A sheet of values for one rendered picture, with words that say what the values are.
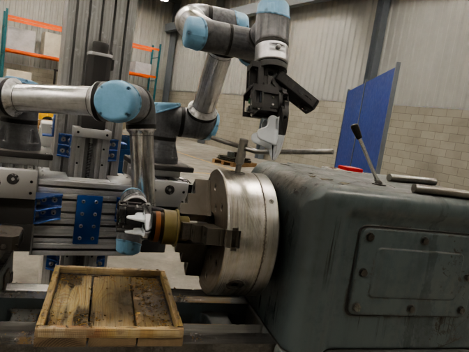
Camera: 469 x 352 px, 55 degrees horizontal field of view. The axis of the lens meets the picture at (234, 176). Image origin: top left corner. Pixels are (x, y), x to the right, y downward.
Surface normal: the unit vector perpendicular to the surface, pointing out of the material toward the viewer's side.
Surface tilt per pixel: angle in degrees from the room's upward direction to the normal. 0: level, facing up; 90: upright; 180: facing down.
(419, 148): 90
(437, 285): 90
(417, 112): 90
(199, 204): 51
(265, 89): 71
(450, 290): 90
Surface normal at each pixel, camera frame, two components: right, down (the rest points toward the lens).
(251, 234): 0.29, -0.07
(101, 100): -0.04, 0.11
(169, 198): 0.40, 0.18
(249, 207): 0.30, -0.44
